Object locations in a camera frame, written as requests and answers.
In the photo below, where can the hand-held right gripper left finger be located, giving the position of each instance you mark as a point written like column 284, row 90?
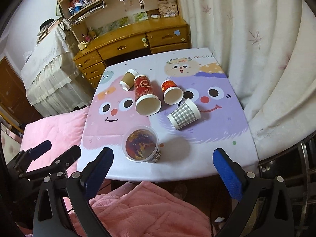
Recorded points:
column 95, row 177

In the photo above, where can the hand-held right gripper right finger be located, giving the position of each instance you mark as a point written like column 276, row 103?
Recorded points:
column 228, row 177

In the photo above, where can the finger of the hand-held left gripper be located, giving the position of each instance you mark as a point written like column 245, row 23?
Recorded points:
column 65, row 156
column 39, row 149

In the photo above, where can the clear plastic cup colourful print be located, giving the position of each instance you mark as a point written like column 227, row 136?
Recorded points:
column 140, row 143

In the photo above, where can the grey checked paper cup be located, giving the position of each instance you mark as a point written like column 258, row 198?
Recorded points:
column 184, row 113

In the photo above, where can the brown paper cup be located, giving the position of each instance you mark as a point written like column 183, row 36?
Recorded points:
column 128, row 79

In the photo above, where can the tall red paper cup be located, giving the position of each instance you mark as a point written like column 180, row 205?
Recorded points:
column 144, row 88

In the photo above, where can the small red paper cup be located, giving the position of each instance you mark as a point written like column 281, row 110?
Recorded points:
column 169, row 86

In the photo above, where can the light pink bed sheet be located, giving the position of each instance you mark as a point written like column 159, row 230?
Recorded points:
column 51, row 130

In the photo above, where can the cartoon printed table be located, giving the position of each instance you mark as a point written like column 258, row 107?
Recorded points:
column 209, row 153

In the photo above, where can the white paper scrap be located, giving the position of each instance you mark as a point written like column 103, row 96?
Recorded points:
column 219, row 219

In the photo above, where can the pink fleece blanket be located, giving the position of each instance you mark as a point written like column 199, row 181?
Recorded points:
column 148, row 209

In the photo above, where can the brown wooden door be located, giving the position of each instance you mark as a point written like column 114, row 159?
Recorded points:
column 12, row 88

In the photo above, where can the white lace cover cloth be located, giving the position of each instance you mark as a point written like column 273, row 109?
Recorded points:
column 47, row 74

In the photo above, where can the chrome metal rack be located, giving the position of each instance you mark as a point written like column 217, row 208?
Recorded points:
column 305, row 177

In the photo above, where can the small pink figurine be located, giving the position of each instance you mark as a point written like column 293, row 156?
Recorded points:
column 87, row 37

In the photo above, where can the black hat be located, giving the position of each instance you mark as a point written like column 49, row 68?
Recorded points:
column 47, row 22

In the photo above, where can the white flower print curtain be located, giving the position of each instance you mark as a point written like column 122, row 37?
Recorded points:
column 259, row 54

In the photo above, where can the wooden desk with drawers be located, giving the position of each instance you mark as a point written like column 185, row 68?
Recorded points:
column 138, row 30

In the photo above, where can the wooden bookshelf hutch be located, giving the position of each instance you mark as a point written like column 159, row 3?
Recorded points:
column 111, row 7

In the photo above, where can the cartoon printed box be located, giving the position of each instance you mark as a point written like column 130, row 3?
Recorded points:
column 167, row 8

